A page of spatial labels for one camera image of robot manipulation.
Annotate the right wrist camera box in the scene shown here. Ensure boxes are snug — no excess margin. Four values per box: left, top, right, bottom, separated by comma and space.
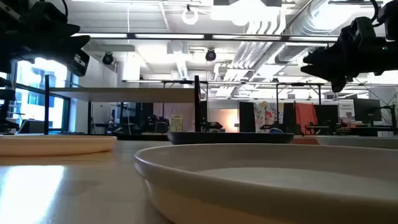
330, 76, 348, 94

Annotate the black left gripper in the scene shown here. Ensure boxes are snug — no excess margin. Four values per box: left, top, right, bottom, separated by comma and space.
0, 1, 91, 74

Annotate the off-white plate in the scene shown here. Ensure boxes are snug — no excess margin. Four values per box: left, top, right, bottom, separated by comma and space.
134, 142, 398, 224

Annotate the orange hanging cloth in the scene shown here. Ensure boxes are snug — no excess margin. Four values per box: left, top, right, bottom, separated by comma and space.
295, 102, 318, 135

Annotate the black overhead light bar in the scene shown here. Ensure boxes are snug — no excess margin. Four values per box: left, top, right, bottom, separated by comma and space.
71, 32, 340, 44

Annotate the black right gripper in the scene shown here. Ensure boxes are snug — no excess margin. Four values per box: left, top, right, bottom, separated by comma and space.
300, 16, 398, 83

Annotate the wooden shelf with black legs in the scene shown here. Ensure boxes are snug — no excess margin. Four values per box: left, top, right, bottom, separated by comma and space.
44, 74, 201, 136

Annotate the pale yellow chair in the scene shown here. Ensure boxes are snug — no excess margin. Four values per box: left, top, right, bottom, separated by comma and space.
169, 114, 184, 133

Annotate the floral hanging cloth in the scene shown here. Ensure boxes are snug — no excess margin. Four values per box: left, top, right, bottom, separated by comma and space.
254, 101, 279, 131

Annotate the teal plate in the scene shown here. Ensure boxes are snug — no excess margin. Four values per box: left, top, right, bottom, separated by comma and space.
316, 136, 398, 150

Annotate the pale pink plate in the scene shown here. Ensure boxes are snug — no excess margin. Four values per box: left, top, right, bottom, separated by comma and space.
0, 134, 118, 157

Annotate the large window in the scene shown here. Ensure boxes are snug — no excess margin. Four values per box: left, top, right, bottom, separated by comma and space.
0, 57, 73, 131

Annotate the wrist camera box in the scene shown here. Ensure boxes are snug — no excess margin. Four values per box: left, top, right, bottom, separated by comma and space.
330, 76, 348, 94
66, 49, 91, 77

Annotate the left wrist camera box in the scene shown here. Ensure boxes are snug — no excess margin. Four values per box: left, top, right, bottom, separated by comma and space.
66, 49, 91, 77

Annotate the navy blue plate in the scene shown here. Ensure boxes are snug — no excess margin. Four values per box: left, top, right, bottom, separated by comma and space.
167, 131, 295, 146

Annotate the peach plate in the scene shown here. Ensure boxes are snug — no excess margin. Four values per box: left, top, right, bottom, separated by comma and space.
293, 137, 320, 146

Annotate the silver ventilation duct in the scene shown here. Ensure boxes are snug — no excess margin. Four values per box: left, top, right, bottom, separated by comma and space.
275, 0, 377, 65

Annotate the black standing panel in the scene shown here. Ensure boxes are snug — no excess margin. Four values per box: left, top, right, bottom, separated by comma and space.
238, 101, 256, 133

